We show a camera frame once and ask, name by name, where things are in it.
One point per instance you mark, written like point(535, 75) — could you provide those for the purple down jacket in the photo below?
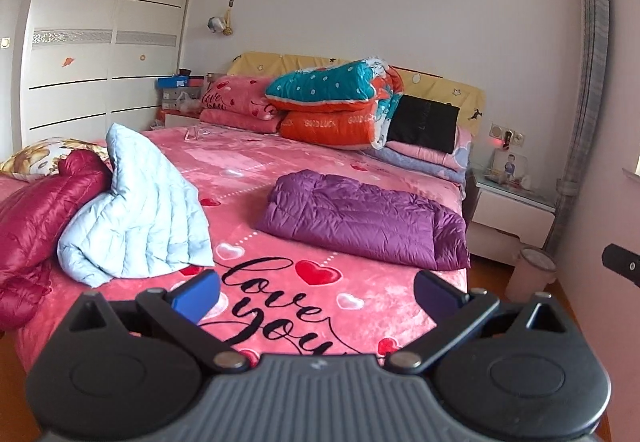
point(360, 217)

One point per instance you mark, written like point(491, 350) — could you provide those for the orange planet wardrobe sticker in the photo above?
point(68, 61)

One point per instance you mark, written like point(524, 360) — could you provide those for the clear plastic bag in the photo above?
point(187, 104)

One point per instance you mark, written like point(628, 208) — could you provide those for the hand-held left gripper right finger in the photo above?
point(437, 294)

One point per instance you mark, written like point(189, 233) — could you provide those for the blue shoe box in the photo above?
point(177, 82)

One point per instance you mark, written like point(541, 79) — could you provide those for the folded pastel blankets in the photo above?
point(425, 159)

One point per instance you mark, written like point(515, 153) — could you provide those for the wall socket with charger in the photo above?
point(500, 134)

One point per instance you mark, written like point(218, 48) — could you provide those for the light blue down jacket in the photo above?
point(135, 212)

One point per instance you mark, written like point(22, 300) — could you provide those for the grey shoe box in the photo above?
point(167, 96)

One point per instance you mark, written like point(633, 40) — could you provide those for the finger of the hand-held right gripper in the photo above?
point(625, 264)

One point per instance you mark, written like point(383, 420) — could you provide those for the wall ornament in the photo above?
point(217, 24)

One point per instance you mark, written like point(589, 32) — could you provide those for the pale pink trash bin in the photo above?
point(527, 279)

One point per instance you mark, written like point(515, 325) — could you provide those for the white wardrobe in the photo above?
point(80, 11)

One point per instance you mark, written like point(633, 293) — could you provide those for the teal and orange quilt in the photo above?
point(325, 124)

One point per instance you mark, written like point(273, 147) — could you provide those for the wall light switch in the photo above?
point(4, 42)

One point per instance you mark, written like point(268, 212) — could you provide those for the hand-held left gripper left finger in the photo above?
point(197, 294)

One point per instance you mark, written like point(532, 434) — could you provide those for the bear print cushion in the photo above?
point(35, 156)

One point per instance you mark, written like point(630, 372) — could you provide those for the pink folded love print blanket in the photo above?
point(235, 101)

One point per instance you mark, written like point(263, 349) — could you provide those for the grey checked curtain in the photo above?
point(590, 71)

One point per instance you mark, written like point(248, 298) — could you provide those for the crimson down jacket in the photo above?
point(35, 222)

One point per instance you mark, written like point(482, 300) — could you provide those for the yellow covered headboard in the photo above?
point(260, 64)

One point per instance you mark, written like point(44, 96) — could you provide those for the white nightstand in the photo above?
point(510, 217)

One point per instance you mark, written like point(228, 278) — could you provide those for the photo frame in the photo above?
point(510, 166)

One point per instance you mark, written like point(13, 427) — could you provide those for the pink heart print blanket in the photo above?
point(280, 161)

